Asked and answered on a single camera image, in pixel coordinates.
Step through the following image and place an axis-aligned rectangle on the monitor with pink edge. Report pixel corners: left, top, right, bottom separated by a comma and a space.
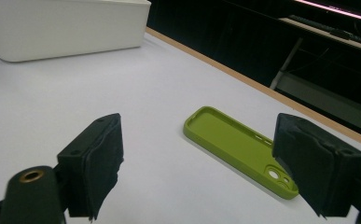
293, 0, 361, 24

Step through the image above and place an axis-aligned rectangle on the white plastic storage box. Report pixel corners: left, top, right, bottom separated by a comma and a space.
0, 0, 152, 63

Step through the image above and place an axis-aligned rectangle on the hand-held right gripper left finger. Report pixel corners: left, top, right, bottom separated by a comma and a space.
56, 112, 125, 222

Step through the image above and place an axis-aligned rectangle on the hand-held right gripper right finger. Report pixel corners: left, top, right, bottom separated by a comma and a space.
271, 112, 361, 218

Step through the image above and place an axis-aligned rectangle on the green phone case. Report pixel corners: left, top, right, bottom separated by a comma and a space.
183, 105, 299, 201

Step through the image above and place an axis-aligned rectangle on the white metal desk frame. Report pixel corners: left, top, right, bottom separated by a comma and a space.
270, 17, 361, 138

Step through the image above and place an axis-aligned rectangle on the black keyboard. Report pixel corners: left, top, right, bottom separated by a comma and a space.
288, 14, 361, 49

